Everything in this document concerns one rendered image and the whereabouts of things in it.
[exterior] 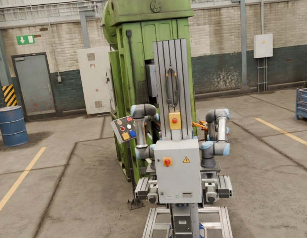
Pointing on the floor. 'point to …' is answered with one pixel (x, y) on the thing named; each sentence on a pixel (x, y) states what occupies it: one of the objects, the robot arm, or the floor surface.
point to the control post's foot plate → (135, 204)
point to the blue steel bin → (303, 103)
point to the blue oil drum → (12, 125)
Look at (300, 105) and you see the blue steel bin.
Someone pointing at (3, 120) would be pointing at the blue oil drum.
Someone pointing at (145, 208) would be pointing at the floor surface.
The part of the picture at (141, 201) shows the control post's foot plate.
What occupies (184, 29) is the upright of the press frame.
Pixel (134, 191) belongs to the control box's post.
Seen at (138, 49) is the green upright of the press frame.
